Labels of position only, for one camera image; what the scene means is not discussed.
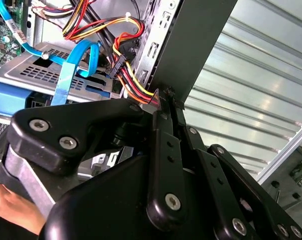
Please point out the hard disk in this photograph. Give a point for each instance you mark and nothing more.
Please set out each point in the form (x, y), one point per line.
(8, 97)

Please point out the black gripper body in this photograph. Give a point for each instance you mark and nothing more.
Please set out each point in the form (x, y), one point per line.
(103, 205)

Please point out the person's hand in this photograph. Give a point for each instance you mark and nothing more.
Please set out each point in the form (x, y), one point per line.
(13, 207)

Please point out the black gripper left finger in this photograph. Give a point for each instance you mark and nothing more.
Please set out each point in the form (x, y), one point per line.
(165, 175)

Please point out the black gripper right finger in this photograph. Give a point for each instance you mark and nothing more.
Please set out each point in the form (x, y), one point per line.
(214, 190)

